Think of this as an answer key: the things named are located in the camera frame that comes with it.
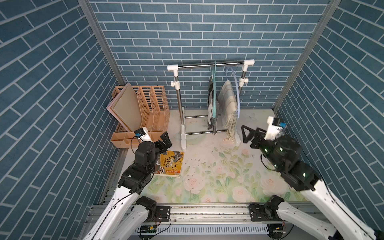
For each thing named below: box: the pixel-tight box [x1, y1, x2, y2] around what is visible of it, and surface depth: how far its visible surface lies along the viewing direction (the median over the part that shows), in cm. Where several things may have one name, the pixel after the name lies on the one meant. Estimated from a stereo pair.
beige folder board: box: [106, 82, 143, 133], surface depth 92 cm
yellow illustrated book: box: [154, 150, 185, 178], surface depth 91 cm
